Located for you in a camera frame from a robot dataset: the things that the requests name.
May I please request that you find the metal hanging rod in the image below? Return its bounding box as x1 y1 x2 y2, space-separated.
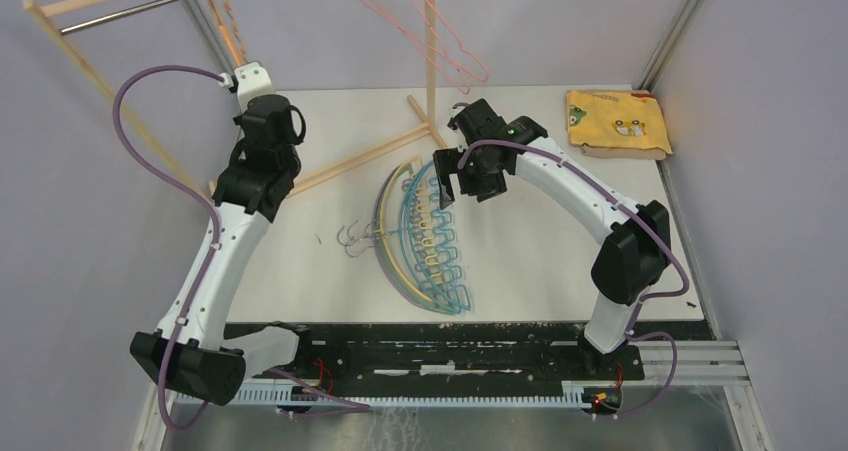
59 0 185 36

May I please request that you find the yellow plastic hanger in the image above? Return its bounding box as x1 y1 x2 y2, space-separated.
378 156 442 312

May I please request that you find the blue wavy plastic hanger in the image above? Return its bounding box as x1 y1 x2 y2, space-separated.
400 159 474 315

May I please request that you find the wooden clothes rack frame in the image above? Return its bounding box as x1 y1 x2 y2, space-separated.
23 0 447 195

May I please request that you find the yellow printed folded cloth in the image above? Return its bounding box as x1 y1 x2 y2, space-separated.
565 89 673 161

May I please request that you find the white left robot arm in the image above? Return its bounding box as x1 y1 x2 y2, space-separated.
130 94 315 406

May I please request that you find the white slotted cable duct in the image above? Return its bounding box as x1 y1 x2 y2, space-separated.
173 379 624 411

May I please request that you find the teal plastic hanger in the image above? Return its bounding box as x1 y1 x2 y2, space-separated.
396 159 465 317

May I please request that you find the purple plastic hanger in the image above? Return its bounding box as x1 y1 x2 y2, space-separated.
336 164 432 312

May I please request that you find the pink wire hanger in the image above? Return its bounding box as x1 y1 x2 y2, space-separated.
356 0 490 95

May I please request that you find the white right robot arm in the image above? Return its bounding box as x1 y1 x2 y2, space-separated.
433 99 671 379

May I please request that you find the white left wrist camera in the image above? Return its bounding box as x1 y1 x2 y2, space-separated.
231 61 275 111

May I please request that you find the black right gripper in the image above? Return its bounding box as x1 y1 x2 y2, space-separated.
433 144 507 208

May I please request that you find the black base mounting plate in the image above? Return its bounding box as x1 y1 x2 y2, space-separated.
225 322 646 400

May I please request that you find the orange wavy plastic hanger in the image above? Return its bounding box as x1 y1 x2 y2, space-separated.
207 0 247 67

